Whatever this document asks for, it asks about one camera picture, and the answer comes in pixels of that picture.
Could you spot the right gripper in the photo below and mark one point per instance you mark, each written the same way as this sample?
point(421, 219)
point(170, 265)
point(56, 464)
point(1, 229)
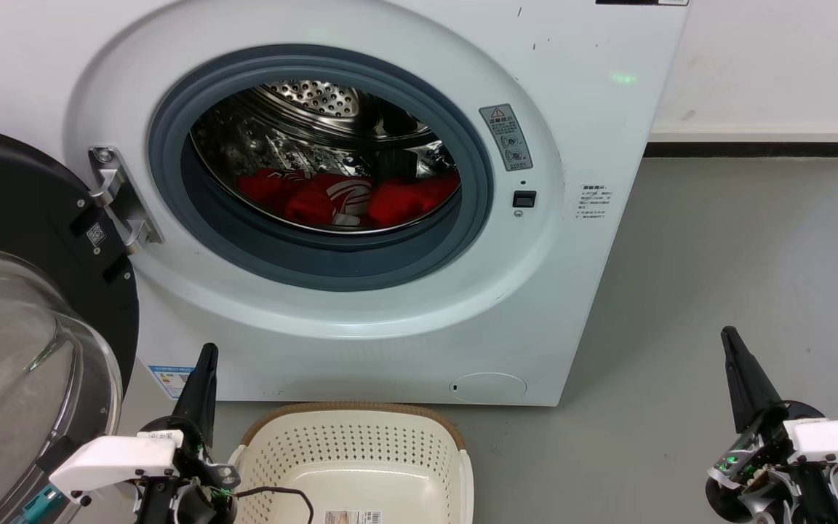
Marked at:
point(761, 473)

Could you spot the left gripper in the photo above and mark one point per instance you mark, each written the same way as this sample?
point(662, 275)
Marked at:
point(193, 495)

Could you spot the red basketball shorts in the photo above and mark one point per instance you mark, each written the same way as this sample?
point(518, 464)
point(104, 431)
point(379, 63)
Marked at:
point(310, 200)

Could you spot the red basketball jersey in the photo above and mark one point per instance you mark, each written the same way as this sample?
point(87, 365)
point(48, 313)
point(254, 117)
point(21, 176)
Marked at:
point(404, 200)

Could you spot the cream perforated laundry basket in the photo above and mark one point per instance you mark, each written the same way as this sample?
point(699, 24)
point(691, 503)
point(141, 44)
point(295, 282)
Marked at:
point(353, 444)

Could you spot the black round washer door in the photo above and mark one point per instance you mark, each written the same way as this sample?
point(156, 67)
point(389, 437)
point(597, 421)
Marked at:
point(19, 196)

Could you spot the blue energy label sticker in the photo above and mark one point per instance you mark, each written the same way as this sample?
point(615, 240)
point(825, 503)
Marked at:
point(168, 380)

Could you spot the grey rubber door gasket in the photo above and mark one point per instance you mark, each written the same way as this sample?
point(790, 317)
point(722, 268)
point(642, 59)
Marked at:
point(317, 266)

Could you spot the white QR code sticker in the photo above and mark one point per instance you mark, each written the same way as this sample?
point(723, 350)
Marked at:
point(97, 236)

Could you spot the white front-load washing machine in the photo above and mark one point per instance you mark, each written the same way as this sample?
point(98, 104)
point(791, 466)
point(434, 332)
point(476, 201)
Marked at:
point(572, 291)

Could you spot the silver door hinge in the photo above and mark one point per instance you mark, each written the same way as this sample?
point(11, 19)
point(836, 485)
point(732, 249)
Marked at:
point(117, 193)

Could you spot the black baseboard strip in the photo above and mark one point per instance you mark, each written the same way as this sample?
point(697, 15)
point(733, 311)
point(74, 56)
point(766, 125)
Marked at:
point(753, 150)

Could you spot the round white filter cover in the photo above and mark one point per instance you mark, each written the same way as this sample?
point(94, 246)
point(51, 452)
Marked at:
point(488, 387)

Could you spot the black door latch socket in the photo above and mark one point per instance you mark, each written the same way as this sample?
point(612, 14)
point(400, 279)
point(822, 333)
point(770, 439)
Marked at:
point(524, 199)

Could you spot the grey warning label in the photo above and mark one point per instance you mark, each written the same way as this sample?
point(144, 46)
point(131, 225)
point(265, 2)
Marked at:
point(506, 138)

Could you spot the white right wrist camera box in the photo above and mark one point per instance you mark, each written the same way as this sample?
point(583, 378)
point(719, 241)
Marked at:
point(837, 437)

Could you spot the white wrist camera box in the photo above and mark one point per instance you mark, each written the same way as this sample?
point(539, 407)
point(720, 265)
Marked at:
point(110, 458)
point(837, 437)

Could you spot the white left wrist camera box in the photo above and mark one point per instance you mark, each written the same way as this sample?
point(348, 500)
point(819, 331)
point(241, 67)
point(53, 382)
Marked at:
point(110, 458)

